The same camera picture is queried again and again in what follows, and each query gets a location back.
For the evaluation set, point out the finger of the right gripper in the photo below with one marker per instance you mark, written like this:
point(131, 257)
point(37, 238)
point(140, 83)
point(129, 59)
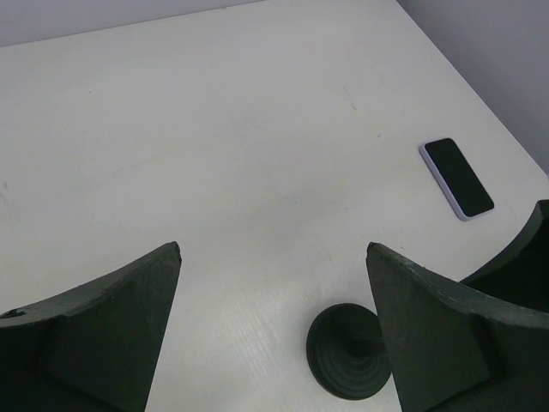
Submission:
point(519, 273)

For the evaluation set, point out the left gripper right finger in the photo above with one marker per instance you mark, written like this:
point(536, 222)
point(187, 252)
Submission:
point(453, 348)

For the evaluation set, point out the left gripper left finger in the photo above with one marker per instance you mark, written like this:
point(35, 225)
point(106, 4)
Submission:
point(94, 347)

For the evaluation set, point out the phone with lilac case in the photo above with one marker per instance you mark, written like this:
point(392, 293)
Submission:
point(457, 180)

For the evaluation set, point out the black phone stand corner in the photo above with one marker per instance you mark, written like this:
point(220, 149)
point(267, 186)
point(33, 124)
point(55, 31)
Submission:
point(346, 352)

